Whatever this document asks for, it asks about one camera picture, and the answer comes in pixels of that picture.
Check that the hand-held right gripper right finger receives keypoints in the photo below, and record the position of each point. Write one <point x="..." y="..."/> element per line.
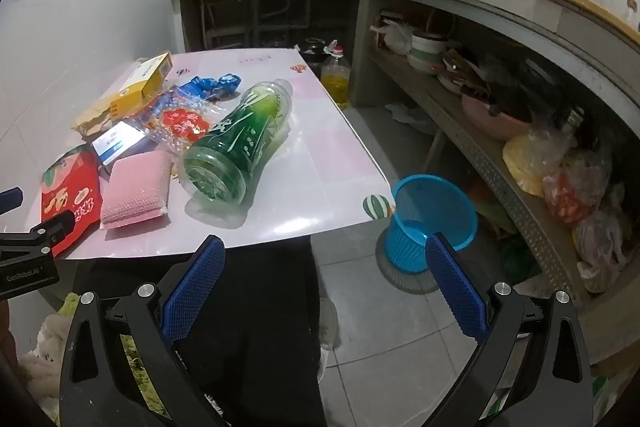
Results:
<point x="460" y="292"/>

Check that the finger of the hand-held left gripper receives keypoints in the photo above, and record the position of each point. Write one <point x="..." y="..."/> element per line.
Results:
<point x="11" y="201"/>
<point x="45" y="232"/>

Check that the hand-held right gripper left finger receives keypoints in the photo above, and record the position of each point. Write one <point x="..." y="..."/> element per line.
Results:
<point x="195" y="292"/>

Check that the red snack bag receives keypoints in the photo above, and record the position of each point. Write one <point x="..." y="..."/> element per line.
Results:
<point x="70" y="199"/>

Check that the blue plastic wastebasket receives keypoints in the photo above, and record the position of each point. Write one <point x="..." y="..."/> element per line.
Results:
<point x="425" y="207"/>

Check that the blue white toothpaste box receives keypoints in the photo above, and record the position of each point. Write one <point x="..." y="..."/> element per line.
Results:
<point x="117" y="142"/>

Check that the green plastic bottle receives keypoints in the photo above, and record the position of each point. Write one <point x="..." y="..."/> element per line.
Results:
<point x="235" y="142"/>

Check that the clear wrapper with red label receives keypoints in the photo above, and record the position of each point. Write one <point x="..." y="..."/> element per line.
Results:
<point x="182" y="124"/>

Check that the person's fleece jacket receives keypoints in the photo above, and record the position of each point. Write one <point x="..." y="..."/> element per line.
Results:
<point x="45" y="357"/>

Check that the person's black trousers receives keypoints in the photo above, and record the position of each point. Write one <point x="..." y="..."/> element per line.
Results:
<point x="270" y="332"/>

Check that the pink sponge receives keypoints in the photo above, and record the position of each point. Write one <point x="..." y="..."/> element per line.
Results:
<point x="135" y="192"/>

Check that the beige paper packet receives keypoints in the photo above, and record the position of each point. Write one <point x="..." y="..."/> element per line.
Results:
<point x="92" y="119"/>

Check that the yellow plate in plastic bag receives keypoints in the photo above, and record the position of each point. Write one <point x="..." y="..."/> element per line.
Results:
<point x="522" y="162"/>

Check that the pink filled plastic bag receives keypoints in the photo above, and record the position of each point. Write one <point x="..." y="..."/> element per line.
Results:
<point x="605" y="252"/>

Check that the red filled plastic bag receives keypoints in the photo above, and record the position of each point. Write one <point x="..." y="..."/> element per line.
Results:
<point x="575" y="192"/>

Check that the yellow cardboard box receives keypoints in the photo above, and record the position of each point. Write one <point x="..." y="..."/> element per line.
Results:
<point x="140" y="84"/>

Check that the pink plastic basin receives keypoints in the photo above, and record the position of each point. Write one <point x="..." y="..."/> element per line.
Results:
<point x="490" y="119"/>

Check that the white rag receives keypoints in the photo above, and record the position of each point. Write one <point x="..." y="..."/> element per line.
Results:
<point x="407" y="114"/>

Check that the crumpled blue foil wrapper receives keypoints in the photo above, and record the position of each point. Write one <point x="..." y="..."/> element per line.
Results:
<point x="210" y="86"/>

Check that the stack of plates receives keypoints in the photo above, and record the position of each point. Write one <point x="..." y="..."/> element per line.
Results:
<point x="455" y="82"/>

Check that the stack of white green bowls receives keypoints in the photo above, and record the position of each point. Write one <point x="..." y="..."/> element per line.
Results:
<point x="427" y="52"/>

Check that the cooking oil bottle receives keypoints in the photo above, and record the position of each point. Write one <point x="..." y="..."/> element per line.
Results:
<point x="334" y="82"/>

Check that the white plastic bag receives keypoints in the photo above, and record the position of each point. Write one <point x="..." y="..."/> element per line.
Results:
<point x="395" y="37"/>

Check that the dark clay pot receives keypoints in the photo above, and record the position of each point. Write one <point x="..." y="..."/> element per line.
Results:
<point x="314" y="51"/>

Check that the concrete kitchen counter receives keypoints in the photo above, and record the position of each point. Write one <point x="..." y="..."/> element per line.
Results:
<point x="500" y="2"/>

